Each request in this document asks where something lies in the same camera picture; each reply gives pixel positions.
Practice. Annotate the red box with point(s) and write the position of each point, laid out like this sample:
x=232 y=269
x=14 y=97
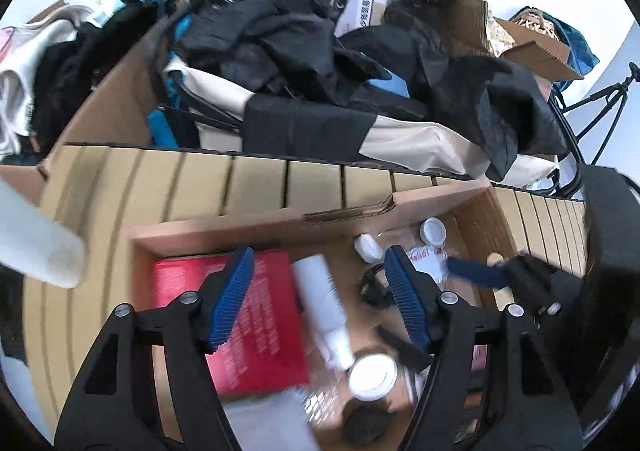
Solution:
x=270 y=331

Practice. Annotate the white thermos bottle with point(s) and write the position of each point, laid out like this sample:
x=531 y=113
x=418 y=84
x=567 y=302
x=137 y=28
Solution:
x=40 y=246

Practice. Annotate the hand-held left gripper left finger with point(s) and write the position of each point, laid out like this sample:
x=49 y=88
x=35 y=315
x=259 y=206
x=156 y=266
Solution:
x=232 y=296

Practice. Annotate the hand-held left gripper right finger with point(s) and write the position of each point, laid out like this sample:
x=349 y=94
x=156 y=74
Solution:
x=407 y=301

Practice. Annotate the blue bag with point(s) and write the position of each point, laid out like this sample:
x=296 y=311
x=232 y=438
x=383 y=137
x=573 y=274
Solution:
x=580 y=51

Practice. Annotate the beige clothing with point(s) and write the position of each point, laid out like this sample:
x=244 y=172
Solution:
x=30 y=71

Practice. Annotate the cardboard box with flaps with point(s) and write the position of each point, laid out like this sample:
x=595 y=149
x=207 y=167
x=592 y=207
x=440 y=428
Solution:
x=540 y=53

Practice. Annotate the small white bottle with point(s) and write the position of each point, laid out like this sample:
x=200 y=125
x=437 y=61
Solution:
x=322 y=306

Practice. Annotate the large cardboard box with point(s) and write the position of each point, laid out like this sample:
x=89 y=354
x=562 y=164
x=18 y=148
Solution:
x=115 y=101

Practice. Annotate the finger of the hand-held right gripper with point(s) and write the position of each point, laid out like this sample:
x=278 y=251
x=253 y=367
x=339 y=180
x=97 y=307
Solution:
x=475 y=272

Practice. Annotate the white capped small jar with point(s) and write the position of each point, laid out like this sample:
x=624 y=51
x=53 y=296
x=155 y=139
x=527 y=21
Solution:
x=432 y=231
x=367 y=247
x=372 y=377

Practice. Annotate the wicker basket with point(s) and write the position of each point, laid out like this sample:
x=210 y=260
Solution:
x=532 y=23

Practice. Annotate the clear printed packet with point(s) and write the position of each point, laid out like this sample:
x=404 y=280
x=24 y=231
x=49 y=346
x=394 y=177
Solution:
x=429 y=261

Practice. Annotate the dark fuzzy object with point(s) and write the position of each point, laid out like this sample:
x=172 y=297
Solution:
x=367 y=425

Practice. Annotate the black blue trolley cart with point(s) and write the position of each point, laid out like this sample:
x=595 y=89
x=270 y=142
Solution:
x=160 y=126

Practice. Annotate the black jacket pile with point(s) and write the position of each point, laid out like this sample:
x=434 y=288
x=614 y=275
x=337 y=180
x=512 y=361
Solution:
x=475 y=96

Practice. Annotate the black tripod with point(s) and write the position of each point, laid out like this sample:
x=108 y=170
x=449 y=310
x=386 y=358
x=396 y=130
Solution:
x=600 y=96

